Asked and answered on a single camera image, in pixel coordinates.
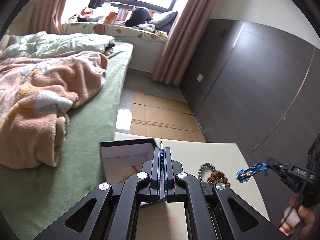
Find green stone bead bracelet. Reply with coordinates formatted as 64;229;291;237
197;162;217;182

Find brown rudraksha bead mala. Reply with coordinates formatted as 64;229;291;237
206;170;231;187

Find black jewelry box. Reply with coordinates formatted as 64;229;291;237
99;138;157;209

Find person's right hand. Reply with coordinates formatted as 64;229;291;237
279;197;315;239

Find flattened cardboard sheets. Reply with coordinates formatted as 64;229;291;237
130;92;206;142

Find bed with green sheet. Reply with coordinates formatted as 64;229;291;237
1;41;133;239

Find pink fleece blanket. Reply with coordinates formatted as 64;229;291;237
1;51;108;169

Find patterned window seat pad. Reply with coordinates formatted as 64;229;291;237
61;22;168;42

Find grey cushion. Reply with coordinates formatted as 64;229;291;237
148;11;178;28

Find black bag on sill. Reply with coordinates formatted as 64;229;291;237
125;7;152;27

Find orange item on sill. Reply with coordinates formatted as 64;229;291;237
106;11;117;24

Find pink right curtain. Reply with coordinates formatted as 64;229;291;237
152;0;217;86

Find pink curtain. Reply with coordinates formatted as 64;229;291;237
31;0;66;35
152;0;217;86

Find light green duvet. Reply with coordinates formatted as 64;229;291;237
1;31;114;59

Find colourful plush toy on sill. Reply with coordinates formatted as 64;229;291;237
76;7;93;22

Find pink left curtain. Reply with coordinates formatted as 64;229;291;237
31;0;66;35

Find white wall socket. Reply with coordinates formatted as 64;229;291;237
196;73;203;83

